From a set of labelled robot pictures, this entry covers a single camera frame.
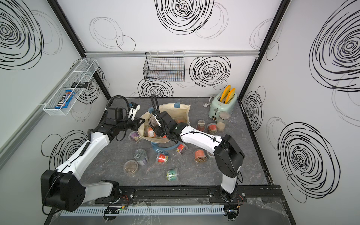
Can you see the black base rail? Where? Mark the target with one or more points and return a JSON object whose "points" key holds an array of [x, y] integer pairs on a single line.
{"points": [[213, 193]]}

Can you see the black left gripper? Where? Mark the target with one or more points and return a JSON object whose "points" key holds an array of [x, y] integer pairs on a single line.
{"points": [[137, 123]]}

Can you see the clear plastic cup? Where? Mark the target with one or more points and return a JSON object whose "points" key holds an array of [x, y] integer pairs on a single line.
{"points": [[222, 120]]}

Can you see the clear jar red band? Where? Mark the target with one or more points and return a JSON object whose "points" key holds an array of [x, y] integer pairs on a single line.
{"points": [[201, 125]]}

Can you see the orange barcode label jar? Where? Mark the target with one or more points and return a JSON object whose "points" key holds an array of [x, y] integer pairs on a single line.
{"points": [[149, 132]]}

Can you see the blue candy bag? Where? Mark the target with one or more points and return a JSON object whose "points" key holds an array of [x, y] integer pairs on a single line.
{"points": [[65, 100]]}

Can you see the clear purple seed jar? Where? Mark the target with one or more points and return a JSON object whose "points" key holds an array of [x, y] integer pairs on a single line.
{"points": [[134, 137]]}

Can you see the cream canvas tote bag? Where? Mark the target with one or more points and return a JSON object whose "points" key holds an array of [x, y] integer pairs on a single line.
{"points": [[179, 112]]}

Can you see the red label seed jar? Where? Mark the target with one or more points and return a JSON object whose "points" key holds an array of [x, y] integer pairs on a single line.
{"points": [[161, 159]]}

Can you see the black aluminium frame post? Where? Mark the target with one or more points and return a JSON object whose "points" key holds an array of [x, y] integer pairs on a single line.
{"points": [[56, 8]]}

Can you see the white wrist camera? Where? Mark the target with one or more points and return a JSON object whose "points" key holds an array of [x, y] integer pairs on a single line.
{"points": [[154, 122], [133, 109]]}

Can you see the mint green toaster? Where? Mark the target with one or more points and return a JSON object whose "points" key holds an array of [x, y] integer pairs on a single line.
{"points": [[216, 107]]}

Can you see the orange label seed jar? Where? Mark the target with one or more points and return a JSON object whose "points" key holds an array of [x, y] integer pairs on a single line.
{"points": [[200, 156]]}

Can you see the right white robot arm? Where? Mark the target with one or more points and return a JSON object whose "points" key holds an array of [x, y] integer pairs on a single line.
{"points": [[228, 155]]}

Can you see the white wire wall shelf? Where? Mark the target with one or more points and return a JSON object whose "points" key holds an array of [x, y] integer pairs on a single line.
{"points": [[82, 71]]}

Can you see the red floral label jar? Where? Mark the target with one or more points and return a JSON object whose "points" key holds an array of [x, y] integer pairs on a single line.
{"points": [[181, 148]]}

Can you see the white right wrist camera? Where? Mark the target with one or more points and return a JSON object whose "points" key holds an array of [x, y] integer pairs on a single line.
{"points": [[154, 122]]}

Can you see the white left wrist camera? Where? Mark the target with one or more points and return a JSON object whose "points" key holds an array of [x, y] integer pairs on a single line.
{"points": [[133, 109]]}

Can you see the teal green label jar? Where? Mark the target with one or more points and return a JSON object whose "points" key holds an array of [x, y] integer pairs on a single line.
{"points": [[172, 174]]}

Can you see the white slotted cable duct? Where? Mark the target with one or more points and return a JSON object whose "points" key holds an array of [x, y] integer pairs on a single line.
{"points": [[147, 210]]}

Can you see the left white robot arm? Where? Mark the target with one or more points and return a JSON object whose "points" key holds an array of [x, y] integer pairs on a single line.
{"points": [[61, 188]]}

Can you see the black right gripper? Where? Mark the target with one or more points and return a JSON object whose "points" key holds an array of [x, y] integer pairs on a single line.
{"points": [[159, 131]]}

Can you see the clear brown seed jar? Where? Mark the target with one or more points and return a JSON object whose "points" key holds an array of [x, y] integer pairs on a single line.
{"points": [[131, 167]]}

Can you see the yellow toast slice right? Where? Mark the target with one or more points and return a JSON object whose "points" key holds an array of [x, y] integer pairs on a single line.
{"points": [[230, 95]]}

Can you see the black wire wall basket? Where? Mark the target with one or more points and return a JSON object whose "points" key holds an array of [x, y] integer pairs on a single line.
{"points": [[165, 66]]}

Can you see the black small device on shelf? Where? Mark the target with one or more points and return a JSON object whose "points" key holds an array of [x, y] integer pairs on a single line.
{"points": [[80, 85]]}

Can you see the yellow toast slice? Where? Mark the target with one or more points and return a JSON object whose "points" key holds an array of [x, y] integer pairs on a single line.
{"points": [[225, 94], [230, 95]]}

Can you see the yellow toast slice left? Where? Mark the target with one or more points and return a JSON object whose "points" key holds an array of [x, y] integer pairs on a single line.
{"points": [[225, 94]]}

